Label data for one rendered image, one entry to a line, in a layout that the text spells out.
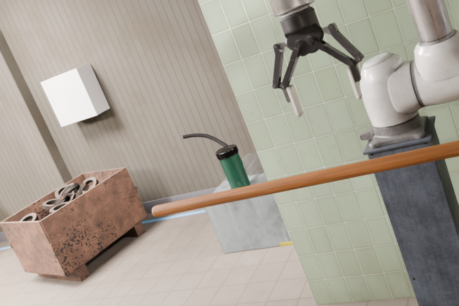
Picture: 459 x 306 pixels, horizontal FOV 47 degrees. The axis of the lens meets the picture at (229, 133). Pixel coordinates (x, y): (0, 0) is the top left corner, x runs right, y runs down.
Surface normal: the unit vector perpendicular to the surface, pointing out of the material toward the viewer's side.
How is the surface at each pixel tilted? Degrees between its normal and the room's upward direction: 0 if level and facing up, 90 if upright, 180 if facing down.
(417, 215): 90
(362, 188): 90
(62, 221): 90
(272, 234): 90
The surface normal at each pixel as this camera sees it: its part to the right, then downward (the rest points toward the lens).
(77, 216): 0.74, -0.14
